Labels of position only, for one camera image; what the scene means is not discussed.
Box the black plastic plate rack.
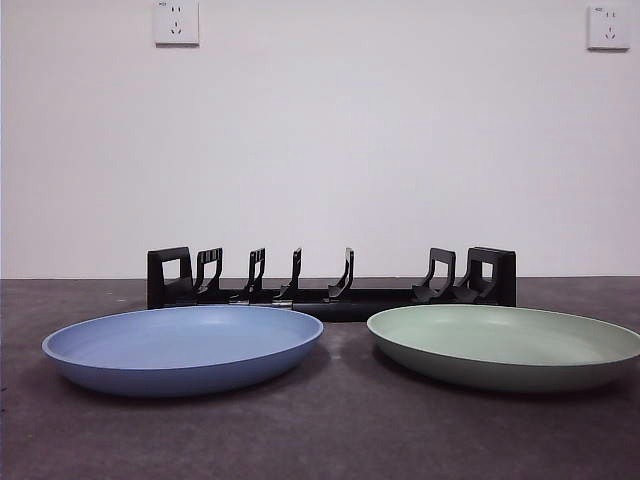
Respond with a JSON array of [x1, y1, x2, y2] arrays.
[[146, 245, 518, 323]]

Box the blue round plate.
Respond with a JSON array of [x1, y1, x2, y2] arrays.
[[41, 304, 325, 400]]

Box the green round plate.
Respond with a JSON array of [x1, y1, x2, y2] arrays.
[[366, 302, 640, 394]]

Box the white wall socket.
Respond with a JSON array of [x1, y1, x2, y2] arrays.
[[586, 3, 630, 52], [153, 0, 200, 49]]

